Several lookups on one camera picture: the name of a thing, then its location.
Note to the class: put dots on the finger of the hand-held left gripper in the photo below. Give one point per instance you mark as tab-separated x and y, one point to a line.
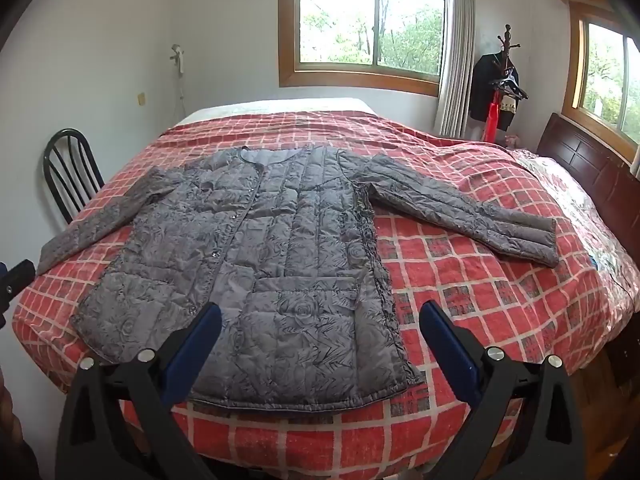
17	282

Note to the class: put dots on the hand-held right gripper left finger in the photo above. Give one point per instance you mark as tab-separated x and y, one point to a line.
202	340

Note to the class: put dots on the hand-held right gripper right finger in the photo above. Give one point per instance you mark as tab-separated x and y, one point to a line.
445	345

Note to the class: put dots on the grey quilted floral jacket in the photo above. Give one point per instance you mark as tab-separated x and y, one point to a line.
280	260

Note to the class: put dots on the red plaid blanket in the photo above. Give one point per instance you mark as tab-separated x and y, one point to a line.
475	280

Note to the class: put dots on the black metal chair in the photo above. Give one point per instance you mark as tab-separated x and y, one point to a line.
74	132

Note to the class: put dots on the pink toy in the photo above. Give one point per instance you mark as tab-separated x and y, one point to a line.
512	140

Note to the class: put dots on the red hanging cloth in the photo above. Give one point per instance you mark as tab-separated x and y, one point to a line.
492	120

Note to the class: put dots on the dark wooden headboard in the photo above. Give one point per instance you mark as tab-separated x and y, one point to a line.
575	155

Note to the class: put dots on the white bed sheet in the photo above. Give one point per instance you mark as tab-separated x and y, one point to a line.
280	106

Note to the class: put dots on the black hanging garment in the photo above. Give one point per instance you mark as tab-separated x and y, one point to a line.
482	85

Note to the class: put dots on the white pleated curtain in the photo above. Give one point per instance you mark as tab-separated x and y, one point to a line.
457	60

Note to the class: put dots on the wooden coat rack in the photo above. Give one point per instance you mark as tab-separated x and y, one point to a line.
507	40

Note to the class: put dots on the narrow wooden framed window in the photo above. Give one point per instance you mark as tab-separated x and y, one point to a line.
607	75

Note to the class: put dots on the white wall device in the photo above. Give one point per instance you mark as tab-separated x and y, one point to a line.
178	57

